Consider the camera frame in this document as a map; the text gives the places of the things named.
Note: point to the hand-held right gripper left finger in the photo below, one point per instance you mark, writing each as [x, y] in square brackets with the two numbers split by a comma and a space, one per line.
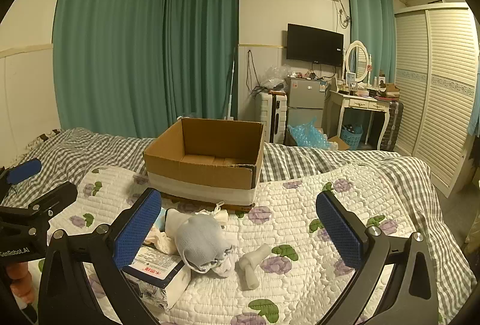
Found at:
[138, 231]

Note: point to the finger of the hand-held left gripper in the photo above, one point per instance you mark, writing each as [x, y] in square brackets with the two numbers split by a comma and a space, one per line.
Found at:
[52, 199]
[24, 170]

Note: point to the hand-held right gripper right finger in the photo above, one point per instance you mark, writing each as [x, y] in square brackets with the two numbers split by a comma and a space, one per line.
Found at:
[341, 231]

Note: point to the light blue tissue packet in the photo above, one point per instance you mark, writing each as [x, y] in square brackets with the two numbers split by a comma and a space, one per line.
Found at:
[162, 219]

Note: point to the beige cloth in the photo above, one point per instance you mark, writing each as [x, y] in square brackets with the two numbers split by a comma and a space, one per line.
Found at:
[163, 240]

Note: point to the white sock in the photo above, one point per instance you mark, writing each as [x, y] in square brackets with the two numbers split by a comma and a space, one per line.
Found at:
[251, 265]
[174, 223]

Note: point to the white red label tissue packet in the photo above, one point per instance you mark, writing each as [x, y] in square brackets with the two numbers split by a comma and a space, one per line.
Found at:
[153, 265]

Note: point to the grey-blue sock bundle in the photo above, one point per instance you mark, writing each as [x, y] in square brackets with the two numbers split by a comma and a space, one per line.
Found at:
[198, 238]

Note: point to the floral tissue pack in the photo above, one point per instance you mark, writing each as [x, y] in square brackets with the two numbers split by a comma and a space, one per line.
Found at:
[176, 287]

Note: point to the white face mask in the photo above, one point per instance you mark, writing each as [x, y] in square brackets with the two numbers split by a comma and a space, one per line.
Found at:
[215, 213]

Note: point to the brown cardboard box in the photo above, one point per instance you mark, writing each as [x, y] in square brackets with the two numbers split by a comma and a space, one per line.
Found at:
[204, 180]

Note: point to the person's left hand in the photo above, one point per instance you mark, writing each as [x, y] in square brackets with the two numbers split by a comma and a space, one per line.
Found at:
[20, 278]

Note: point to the brown patterned blanket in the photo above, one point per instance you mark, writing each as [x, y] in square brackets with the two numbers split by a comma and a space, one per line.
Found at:
[45, 136]

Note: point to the white floral quilt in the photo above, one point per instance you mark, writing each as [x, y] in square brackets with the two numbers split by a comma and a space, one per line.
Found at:
[300, 197]

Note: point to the grey checked bedsheet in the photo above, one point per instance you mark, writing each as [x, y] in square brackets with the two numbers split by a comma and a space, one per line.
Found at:
[75, 148]

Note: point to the small open cardboard box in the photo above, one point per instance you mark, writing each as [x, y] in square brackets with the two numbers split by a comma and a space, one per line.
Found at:
[337, 143]

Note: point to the blue plastic basket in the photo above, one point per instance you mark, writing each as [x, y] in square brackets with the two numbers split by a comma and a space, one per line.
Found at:
[351, 135]

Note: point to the blue plastic bag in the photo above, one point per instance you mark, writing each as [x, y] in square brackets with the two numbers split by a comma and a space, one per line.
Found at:
[305, 133]

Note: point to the dark suitcase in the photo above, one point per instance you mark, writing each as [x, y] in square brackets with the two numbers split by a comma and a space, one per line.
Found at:
[393, 126]

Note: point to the white dressing table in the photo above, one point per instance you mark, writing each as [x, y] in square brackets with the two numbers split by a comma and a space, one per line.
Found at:
[356, 102]

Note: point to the white suitcase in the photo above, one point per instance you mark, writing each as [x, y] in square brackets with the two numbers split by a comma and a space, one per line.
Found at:
[268, 115]

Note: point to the grey small fridge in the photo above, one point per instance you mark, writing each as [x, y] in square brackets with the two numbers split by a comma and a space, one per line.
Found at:
[305, 96]

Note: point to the wide green curtain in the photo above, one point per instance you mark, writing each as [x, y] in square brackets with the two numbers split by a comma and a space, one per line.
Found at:
[108, 47]

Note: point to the clear plastic bags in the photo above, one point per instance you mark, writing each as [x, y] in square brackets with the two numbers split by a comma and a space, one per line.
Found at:
[275, 75]

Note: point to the white oval mirror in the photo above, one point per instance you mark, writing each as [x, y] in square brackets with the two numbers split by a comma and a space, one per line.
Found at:
[356, 60]

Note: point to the white mop pole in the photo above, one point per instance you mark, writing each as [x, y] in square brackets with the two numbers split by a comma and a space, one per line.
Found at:
[232, 85]

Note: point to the white louvred wardrobe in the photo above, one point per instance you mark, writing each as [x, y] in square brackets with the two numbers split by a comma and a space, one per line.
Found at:
[438, 85]

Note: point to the green corner curtain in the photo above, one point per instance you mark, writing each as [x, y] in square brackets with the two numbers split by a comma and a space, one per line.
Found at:
[202, 47]

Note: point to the narrow green window curtain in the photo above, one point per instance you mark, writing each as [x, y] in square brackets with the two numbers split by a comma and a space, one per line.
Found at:
[369, 28]

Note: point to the black wall television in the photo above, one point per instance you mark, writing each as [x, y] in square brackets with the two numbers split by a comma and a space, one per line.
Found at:
[315, 43]

